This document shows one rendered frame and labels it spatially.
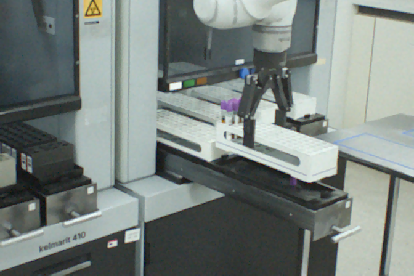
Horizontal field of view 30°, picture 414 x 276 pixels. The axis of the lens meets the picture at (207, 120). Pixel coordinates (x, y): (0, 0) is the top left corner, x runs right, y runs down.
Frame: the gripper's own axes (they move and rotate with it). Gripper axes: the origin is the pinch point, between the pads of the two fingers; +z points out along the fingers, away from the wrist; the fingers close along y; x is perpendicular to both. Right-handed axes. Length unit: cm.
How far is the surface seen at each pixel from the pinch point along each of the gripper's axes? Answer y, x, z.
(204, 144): -4.6, 15.2, 5.9
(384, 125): 56, 3, 9
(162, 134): -1.4, 34.7, 9.0
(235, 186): -6.4, 2.4, 12.7
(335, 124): 223, 140, 73
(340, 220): 2.9, -21.7, 15.4
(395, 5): 228, 112, 1
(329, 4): 60, 30, -22
